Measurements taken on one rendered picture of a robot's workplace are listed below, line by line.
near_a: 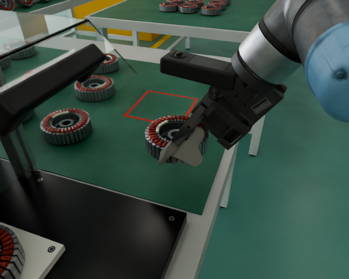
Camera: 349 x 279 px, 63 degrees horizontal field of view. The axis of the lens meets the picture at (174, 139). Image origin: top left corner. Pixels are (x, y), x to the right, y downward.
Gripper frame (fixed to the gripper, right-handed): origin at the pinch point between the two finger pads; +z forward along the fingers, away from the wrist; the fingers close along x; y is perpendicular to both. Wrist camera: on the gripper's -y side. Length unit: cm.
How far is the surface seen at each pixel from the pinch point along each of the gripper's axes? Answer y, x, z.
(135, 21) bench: -55, 97, 43
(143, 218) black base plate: 4.3, -13.1, 5.6
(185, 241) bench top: 11.7, -12.5, 3.6
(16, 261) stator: -5.5, -28.2, 7.1
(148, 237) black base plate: 6.4, -15.7, 4.4
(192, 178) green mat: 7.7, 0.9, 5.7
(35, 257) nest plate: -4.2, -25.8, 9.7
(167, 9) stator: -51, 122, 38
